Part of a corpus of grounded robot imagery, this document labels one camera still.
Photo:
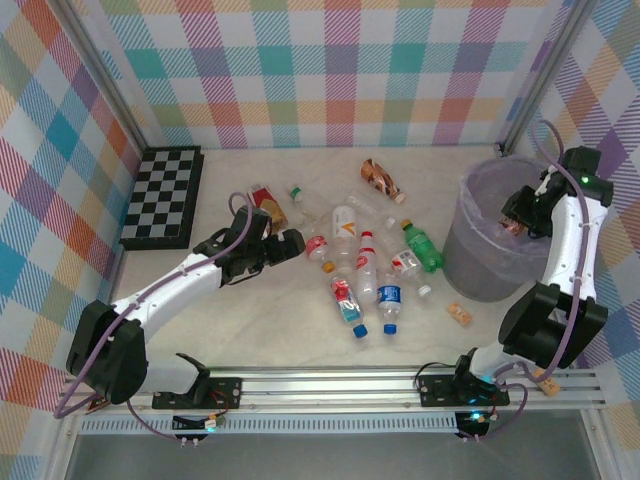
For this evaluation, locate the right small controller board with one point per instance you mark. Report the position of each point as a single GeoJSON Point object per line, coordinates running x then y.
{"type": "Point", "coordinates": [475, 417]}

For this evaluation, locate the grey plastic bin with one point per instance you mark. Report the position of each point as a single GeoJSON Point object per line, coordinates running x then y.
{"type": "Point", "coordinates": [475, 270]}

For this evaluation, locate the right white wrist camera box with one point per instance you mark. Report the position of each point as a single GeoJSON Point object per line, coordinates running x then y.
{"type": "Point", "coordinates": [546, 184]}

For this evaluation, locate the black grey chessboard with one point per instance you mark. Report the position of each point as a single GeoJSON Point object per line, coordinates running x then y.
{"type": "Point", "coordinates": [160, 195]}

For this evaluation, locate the left small controller board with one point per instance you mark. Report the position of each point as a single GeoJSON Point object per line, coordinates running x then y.
{"type": "Point", "coordinates": [210, 425]}

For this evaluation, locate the green bottle yellow cap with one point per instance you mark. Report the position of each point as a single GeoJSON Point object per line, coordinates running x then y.
{"type": "Point", "coordinates": [422, 247]}

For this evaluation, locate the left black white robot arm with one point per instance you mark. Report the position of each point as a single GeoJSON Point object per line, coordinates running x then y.
{"type": "Point", "coordinates": [165, 295]}

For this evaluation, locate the clear crushed bottle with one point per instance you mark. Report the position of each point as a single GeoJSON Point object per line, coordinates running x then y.
{"type": "Point", "coordinates": [365, 204]}

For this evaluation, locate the grey trash bin with liner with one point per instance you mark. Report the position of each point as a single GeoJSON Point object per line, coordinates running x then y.
{"type": "Point", "coordinates": [482, 175]}

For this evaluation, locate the clear bottle red cap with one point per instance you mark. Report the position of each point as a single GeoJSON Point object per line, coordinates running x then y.
{"type": "Point", "coordinates": [366, 272]}

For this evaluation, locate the pink label bottle yellow cap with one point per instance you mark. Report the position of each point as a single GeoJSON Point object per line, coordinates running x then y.
{"type": "Point", "coordinates": [316, 246]}

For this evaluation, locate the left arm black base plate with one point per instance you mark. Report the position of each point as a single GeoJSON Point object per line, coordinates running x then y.
{"type": "Point", "coordinates": [227, 390]}

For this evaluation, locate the small controller board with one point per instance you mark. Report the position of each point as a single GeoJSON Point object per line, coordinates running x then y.
{"type": "Point", "coordinates": [210, 425]}
{"type": "Point", "coordinates": [475, 417]}

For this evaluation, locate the red triangle sign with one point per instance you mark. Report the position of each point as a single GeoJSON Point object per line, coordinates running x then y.
{"type": "Point", "coordinates": [97, 405]}

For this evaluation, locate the red white label clear bottle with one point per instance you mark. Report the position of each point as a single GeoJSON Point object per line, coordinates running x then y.
{"type": "Point", "coordinates": [407, 262]}

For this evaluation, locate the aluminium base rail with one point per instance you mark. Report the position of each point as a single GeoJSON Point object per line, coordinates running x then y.
{"type": "Point", "coordinates": [325, 390]}

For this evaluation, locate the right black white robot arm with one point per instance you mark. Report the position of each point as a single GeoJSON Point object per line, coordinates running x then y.
{"type": "Point", "coordinates": [570, 250]}

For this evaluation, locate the clear bottle green cap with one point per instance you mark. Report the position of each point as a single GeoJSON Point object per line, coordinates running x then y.
{"type": "Point", "coordinates": [305, 200]}

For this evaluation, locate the aluminium frame post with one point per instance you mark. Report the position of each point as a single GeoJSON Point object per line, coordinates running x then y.
{"type": "Point", "coordinates": [103, 70]}
{"type": "Point", "coordinates": [547, 70]}

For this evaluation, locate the flower label bottle blue cap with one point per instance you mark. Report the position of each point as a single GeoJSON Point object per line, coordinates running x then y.
{"type": "Point", "coordinates": [345, 302]}

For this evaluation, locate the brown swirl label bottle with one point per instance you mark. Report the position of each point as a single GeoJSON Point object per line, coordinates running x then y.
{"type": "Point", "coordinates": [515, 225]}
{"type": "Point", "coordinates": [380, 179]}

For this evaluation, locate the white bottle orange V label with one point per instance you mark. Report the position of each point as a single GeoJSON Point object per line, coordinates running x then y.
{"type": "Point", "coordinates": [344, 230]}

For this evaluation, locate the red gold label bottle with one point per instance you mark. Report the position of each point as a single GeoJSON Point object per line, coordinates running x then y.
{"type": "Point", "coordinates": [262, 196]}

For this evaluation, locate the blue label water bottle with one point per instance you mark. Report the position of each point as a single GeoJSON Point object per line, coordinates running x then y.
{"type": "Point", "coordinates": [389, 295]}

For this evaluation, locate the clear bottle white cap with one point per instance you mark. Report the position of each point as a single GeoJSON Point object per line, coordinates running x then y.
{"type": "Point", "coordinates": [390, 235]}

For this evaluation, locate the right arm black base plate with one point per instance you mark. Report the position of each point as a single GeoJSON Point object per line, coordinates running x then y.
{"type": "Point", "coordinates": [435, 390]}

